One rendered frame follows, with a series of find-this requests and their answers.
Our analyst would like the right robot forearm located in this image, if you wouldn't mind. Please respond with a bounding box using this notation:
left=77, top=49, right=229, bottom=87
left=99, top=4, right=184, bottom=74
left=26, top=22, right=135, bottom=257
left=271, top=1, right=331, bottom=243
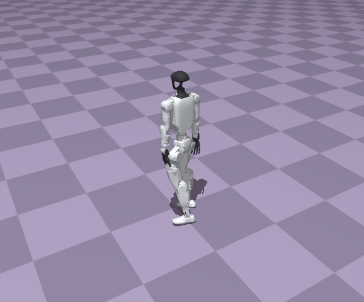
left=191, top=117, right=200, bottom=138

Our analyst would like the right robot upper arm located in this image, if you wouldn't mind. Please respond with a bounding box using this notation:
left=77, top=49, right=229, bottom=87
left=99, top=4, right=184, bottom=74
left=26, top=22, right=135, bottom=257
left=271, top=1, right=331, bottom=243
left=191, top=92, right=200, bottom=121

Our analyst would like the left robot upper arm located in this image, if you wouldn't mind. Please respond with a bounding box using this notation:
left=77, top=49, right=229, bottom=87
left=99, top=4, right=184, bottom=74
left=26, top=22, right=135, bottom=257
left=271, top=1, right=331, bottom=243
left=160, top=99, right=174, bottom=133

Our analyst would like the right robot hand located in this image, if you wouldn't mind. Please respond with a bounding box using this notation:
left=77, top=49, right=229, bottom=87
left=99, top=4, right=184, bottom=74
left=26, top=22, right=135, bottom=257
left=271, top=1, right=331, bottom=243
left=191, top=134, right=200, bottom=155

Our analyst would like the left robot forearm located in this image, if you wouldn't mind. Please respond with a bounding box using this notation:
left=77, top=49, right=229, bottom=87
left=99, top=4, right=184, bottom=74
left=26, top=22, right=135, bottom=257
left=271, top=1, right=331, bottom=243
left=159, top=125, right=169, bottom=154

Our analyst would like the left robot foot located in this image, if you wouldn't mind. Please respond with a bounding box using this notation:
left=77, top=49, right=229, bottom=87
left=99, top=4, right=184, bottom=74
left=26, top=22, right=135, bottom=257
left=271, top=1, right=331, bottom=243
left=172, top=215, right=195, bottom=224

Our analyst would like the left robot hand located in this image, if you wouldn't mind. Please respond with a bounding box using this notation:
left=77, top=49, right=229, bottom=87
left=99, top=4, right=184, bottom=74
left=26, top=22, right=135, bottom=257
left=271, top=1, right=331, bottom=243
left=162, top=149, right=171, bottom=167

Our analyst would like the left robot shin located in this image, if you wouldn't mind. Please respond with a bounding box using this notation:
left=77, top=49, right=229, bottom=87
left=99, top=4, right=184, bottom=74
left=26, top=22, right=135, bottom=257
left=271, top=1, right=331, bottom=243
left=174, top=184, right=190, bottom=218

